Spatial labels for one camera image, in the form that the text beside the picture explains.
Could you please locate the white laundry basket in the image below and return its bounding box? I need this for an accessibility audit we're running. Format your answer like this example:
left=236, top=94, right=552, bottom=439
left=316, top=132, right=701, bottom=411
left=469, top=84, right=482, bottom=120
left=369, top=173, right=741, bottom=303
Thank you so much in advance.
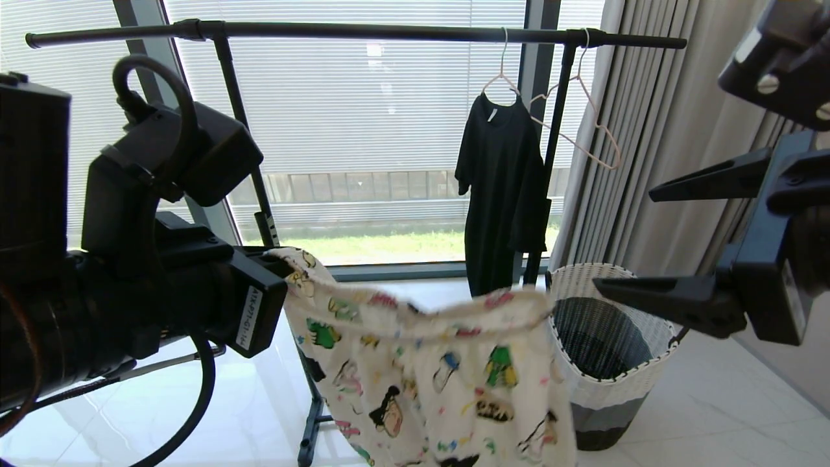
left=545, top=263, right=688, bottom=451

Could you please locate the cream printed garment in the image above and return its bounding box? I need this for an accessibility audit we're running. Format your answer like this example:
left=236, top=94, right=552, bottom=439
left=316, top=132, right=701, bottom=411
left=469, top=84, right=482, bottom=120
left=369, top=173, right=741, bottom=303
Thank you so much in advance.
left=266, top=246, right=579, bottom=467

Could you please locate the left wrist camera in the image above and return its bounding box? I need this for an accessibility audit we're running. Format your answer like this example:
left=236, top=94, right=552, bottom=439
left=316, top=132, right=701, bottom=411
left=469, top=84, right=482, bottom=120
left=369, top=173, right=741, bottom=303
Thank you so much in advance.
left=81, top=101, right=263, bottom=260

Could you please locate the beige curtain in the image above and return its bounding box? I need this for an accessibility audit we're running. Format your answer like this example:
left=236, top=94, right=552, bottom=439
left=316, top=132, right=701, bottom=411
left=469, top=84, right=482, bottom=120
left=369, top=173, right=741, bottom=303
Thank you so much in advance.
left=550, top=0, right=830, bottom=289

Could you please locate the black cable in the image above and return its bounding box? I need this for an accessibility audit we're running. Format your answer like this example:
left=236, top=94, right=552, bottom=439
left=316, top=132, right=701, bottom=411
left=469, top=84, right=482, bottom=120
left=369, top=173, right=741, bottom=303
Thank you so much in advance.
left=112, top=55, right=198, bottom=163
left=130, top=334, right=217, bottom=467

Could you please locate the pink clothes hanger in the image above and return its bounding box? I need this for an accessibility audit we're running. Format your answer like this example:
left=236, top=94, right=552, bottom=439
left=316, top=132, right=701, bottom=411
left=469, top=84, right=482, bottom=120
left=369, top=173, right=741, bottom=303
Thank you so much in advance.
left=528, top=27, right=622, bottom=171
left=481, top=27, right=521, bottom=99

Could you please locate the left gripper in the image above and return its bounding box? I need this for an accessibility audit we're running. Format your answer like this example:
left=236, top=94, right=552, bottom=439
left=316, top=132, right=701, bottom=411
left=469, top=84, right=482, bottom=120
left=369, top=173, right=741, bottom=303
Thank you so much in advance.
left=65, top=211, right=289, bottom=390

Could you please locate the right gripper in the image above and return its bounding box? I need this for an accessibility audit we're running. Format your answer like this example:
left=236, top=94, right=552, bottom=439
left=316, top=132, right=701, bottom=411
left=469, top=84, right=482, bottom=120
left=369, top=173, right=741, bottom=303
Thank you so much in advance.
left=593, top=130, right=830, bottom=346

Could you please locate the black clothes rack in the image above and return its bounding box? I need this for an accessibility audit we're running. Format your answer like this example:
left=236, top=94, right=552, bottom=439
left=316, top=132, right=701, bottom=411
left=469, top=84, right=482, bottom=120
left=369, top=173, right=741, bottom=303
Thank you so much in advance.
left=25, top=19, right=688, bottom=467

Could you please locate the black garment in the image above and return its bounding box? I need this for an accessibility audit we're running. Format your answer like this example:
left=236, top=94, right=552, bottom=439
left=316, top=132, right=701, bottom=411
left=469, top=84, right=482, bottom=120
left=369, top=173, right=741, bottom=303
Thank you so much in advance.
left=454, top=91, right=552, bottom=298

